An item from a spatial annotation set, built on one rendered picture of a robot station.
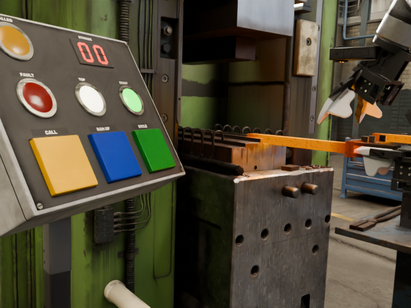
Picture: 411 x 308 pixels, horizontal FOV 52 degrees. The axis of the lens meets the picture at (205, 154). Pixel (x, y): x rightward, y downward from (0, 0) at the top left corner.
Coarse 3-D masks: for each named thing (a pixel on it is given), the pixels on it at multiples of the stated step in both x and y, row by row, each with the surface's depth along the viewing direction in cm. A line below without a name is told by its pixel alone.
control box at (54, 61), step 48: (0, 48) 53; (48, 48) 61; (96, 48) 70; (0, 96) 50; (144, 96) 76; (0, 144) 48; (0, 192) 49; (48, 192) 49; (96, 192) 56; (144, 192) 75
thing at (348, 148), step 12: (276, 144) 106; (288, 144) 103; (300, 144) 100; (312, 144) 97; (324, 144) 94; (336, 144) 92; (348, 144) 89; (360, 144) 87; (372, 144) 85; (384, 144) 85; (348, 156) 89; (360, 156) 88
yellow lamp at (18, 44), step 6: (0, 30) 54; (6, 30) 55; (12, 30) 56; (0, 36) 54; (6, 36) 54; (12, 36) 55; (18, 36) 56; (6, 42) 54; (12, 42) 55; (18, 42) 56; (24, 42) 57; (12, 48) 54; (18, 48) 55; (24, 48) 56; (18, 54) 55; (24, 54) 56
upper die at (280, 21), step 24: (192, 0) 113; (216, 0) 105; (240, 0) 99; (264, 0) 104; (288, 0) 109; (192, 24) 113; (216, 24) 105; (240, 24) 100; (264, 24) 105; (288, 24) 110
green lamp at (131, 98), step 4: (124, 92) 71; (128, 92) 72; (132, 92) 73; (124, 96) 71; (128, 96) 71; (132, 96) 72; (136, 96) 74; (128, 100) 71; (132, 100) 72; (136, 100) 73; (128, 104) 70; (132, 104) 71; (136, 104) 72; (140, 104) 73; (132, 108) 71; (136, 108) 72; (140, 108) 73
